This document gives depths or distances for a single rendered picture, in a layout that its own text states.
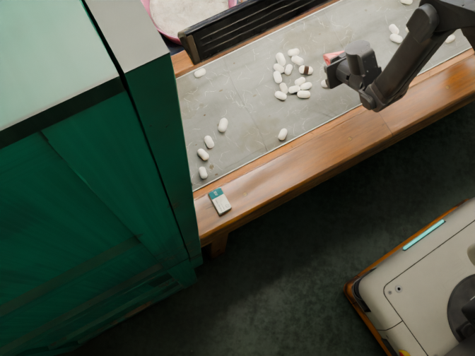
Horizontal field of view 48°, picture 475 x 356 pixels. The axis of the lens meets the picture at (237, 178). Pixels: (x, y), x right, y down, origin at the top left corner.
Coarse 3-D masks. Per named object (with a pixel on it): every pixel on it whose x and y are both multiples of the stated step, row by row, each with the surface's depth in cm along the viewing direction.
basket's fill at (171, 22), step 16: (160, 0) 150; (176, 0) 150; (192, 0) 150; (208, 0) 150; (224, 0) 151; (160, 16) 149; (176, 16) 148; (192, 16) 149; (208, 16) 149; (176, 32) 147
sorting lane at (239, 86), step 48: (384, 0) 152; (240, 48) 146; (288, 48) 147; (336, 48) 147; (384, 48) 148; (192, 96) 142; (240, 96) 142; (288, 96) 143; (336, 96) 144; (192, 144) 138; (240, 144) 139
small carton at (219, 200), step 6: (210, 192) 130; (216, 192) 131; (222, 192) 131; (210, 198) 132; (216, 198) 130; (222, 198) 130; (216, 204) 130; (222, 204) 130; (228, 204) 130; (222, 210) 129
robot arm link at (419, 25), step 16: (416, 16) 83; (432, 16) 80; (416, 32) 85; (432, 32) 84; (448, 32) 86; (400, 48) 98; (416, 48) 93; (432, 48) 91; (400, 64) 101; (416, 64) 97; (384, 80) 111; (400, 80) 105; (384, 96) 113; (400, 96) 118
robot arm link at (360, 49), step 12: (348, 48) 120; (360, 48) 118; (372, 48) 117; (348, 60) 120; (360, 60) 117; (372, 60) 118; (360, 72) 120; (372, 72) 119; (360, 96) 120; (372, 108) 119
